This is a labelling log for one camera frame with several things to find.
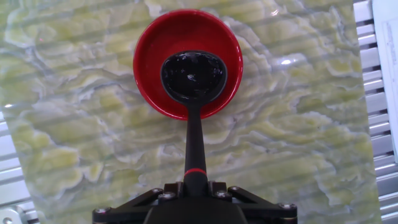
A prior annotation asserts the red bowl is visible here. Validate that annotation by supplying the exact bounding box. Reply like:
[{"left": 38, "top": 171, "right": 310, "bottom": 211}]
[{"left": 132, "top": 9, "right": 244, "bottom": 121}]

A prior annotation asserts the black ladle with red ring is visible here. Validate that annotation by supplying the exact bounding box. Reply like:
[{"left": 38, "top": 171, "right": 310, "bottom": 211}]
[{"left": 160, "top": 50, "right": 228, "bottom": 197}]

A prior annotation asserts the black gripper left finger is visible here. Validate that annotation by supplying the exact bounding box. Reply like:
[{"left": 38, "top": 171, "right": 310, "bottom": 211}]
[{"left": 92, "top": 182, "right": 184, "bottom": 224}]

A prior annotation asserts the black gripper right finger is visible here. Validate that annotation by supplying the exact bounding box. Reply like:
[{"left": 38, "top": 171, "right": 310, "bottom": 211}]
[{"left": 208, "top": 182, "right": 299, "bottom": 224}]

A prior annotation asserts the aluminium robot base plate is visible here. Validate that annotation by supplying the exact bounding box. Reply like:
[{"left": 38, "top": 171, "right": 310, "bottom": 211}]
[{"left": 0, "top": 207, "right": 23, "bottom": 224}]

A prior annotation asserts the green marble pattern mat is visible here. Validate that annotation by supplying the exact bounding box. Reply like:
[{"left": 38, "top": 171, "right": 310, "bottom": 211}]
[{"left": 0, "top": 0, "right": 383, "bottom": 224}]

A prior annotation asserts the printed table paper sheet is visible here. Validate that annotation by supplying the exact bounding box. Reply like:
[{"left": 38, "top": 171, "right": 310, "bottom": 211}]
[{"left": 371, "top": 0, "right": 398, "bottom": 164}]

